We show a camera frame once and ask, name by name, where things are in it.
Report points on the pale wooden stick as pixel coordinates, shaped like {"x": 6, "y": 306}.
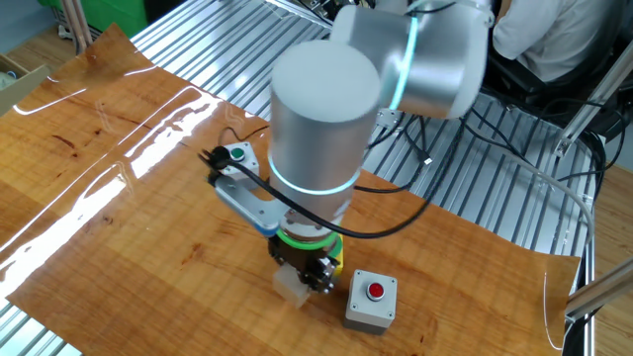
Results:
{"x": 83, "y": 25}
{"x": 69, "y": 20}

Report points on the small pale wooden block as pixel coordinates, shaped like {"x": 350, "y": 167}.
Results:
{"x": 292, "y": 287}

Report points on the slanted frame strut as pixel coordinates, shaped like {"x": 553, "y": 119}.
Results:
{"x": 588, "y": 109}
{"x": 598, "y": 292}

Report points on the small green button box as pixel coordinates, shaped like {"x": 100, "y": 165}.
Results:
{"x": 247, "y": 160}

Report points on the cardboard box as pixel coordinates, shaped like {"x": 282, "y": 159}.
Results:
{"x": 22, "y": 86}

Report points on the yellow box green mushroom button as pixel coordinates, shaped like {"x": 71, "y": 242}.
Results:
{"x": 340, "y": 269}

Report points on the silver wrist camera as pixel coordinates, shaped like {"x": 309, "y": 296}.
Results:
{"x": 242, "y": 200}

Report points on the person in light shirt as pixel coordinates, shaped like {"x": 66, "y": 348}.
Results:
{"x": 554, "y": 34}

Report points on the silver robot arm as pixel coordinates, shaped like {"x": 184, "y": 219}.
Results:
{"x": 321, "y": 123}

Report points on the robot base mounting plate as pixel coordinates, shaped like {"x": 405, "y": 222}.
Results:
{"x": 388, "y": 117}

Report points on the black office chair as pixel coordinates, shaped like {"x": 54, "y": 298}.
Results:
{"x": 514, "y": 79}

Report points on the green bin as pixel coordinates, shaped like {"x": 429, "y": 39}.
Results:
{"x": 114, "y": 15}

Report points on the grey box red button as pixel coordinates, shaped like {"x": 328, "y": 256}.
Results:
{"x": 368, "y": 311}

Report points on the wood grain mat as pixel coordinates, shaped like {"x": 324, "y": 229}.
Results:
{"x": 148, "y": 277}

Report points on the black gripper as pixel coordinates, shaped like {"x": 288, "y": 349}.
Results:
{"x": 292, "y": 254}

